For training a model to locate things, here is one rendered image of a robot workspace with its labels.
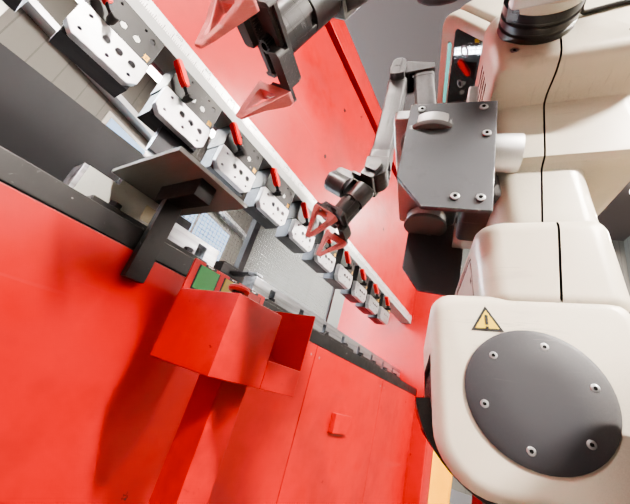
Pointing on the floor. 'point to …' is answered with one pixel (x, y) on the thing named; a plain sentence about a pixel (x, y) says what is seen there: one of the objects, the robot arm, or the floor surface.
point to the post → (247, 245)
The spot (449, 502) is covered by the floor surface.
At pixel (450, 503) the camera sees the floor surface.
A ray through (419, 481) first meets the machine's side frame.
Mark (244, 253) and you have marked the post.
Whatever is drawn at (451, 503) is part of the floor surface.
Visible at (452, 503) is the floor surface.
